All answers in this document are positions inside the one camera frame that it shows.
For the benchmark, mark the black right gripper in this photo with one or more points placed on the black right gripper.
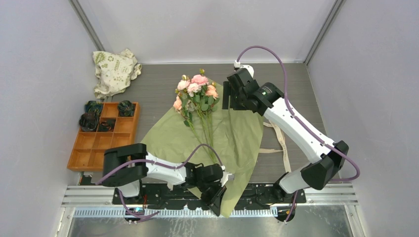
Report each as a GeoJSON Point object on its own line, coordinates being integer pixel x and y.
{"type": "Point", "coordinates": [228, 91]}

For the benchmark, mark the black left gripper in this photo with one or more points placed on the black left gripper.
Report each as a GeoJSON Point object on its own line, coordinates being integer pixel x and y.
{"type": "Point", "coordinates": [214, 202]}

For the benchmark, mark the pink flower bouquet orange paper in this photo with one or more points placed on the pink flower bouquet orange paper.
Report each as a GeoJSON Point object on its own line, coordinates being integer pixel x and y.
{"type": "Point", "coordinates": [196, 100]}

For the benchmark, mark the green wrapping paper sheet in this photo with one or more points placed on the green wrapping paper sheet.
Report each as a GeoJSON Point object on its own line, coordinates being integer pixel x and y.
{"type": "Point", "coordinates": [237, 139]}

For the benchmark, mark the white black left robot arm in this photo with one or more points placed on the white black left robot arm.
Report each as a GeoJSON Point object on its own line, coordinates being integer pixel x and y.
{"type": "Point", "coordinates": [125, 166]}

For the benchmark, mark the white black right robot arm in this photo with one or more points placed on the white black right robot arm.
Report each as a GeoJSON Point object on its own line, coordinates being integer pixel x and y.
{"type": "Point", "coordinates": [325, 157]}

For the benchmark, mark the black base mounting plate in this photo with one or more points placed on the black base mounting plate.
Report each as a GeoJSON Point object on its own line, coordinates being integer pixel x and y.
{"type": "Point", "coordinates": [257, 199]}

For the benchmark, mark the dark rolled fabric middle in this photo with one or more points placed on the dark rolled fabric middle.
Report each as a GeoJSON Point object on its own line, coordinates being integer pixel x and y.
{"type": "Point", "coordinates": [106, 125]}

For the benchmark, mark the orange compartment tray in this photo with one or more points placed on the orange compartment tray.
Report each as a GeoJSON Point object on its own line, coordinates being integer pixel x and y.
{"type": "Point", "coordinates": [89, 146]}

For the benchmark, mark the crumpled printed cloth bag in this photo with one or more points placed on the crumpled printed cloth bag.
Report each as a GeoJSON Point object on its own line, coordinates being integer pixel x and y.
{"type": "Point", "coordinates": [114, 72]}

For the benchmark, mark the dark rolled fabric top left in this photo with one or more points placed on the dark rolled fabric top left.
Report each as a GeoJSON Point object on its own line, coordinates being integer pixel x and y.
{"type": "Point", "coordinates": [93, 107]}

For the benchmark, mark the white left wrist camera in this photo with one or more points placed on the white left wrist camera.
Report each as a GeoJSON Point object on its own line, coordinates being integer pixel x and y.
{"type": "Point", "coordinates": [226, 176]}

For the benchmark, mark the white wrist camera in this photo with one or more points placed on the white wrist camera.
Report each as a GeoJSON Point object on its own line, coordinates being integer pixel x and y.
{"type": "Point", "coordinates": [226, 176]}
{"type": "Point", "coordinates": [238, 65]}

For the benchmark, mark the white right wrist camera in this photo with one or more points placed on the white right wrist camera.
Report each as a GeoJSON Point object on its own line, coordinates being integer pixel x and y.
{"type": "Point", "coordinates": [238, 65]}

